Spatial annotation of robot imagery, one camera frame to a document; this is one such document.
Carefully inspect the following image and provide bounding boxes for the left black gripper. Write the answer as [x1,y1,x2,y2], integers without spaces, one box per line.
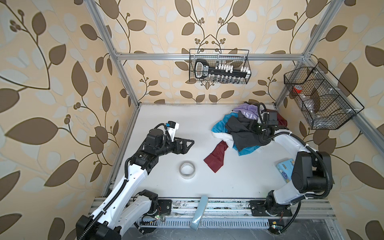
[154,134,194,158]

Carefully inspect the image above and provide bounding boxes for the dark grey cloth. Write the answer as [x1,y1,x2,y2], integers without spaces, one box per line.
[225,112,271,152]

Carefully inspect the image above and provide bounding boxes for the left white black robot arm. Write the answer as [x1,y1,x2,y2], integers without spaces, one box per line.
[76,124,195,240]

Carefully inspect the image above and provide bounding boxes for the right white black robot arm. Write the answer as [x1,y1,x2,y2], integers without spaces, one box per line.
[255,103,333,235]

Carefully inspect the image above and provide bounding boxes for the dark red cloth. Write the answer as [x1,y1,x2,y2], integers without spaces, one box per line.
[277,113,288,127]

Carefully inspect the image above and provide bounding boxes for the purple cloth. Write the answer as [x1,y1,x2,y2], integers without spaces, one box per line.
[232,103,259,120]

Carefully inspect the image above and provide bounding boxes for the maroon cloth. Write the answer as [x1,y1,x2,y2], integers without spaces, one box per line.
[204,141,228,173]

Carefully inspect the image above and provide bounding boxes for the white cloth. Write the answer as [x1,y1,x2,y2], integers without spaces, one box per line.
[212,132,234,149]

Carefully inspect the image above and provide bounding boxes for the teal cloth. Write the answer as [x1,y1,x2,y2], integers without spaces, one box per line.
[211,112,260,156]

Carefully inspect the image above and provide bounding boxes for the clear tape roll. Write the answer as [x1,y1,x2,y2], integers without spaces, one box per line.
[179,161,196,180]

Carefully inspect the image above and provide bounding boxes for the light blue tissue pack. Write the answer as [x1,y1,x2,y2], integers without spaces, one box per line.
[276,159,295,183]

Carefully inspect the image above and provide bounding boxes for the clear bottle red cap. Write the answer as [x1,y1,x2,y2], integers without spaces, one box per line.
[293,85,322,122]

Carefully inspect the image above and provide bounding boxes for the light blue plastic strip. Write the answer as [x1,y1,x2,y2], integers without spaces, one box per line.
[190,196,209,231]

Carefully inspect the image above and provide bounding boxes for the black tool with white bits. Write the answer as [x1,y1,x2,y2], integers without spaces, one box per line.
[193,59,251,79]

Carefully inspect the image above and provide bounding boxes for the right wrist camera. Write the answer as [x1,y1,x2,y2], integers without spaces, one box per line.
[262,110,279,126]

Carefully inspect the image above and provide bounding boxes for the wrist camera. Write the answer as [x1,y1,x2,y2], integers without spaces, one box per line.
[166,121,179,142]
[262,110,279,126]

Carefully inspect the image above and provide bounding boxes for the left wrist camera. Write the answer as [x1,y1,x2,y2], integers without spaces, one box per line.
[166,121,179,142]

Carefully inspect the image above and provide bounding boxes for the black wire basket right wall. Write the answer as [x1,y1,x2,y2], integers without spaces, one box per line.
[284,62,365,130]

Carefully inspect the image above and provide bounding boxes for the black wire basket wall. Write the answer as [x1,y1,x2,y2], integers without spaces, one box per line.
[189,48,252,85]
[284,62,365,130]

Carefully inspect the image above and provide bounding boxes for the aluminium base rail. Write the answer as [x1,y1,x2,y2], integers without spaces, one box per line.
[137,198,336,229]

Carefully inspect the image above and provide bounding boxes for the black wire basket back wall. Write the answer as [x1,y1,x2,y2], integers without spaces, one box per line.
[189,48,252,85]

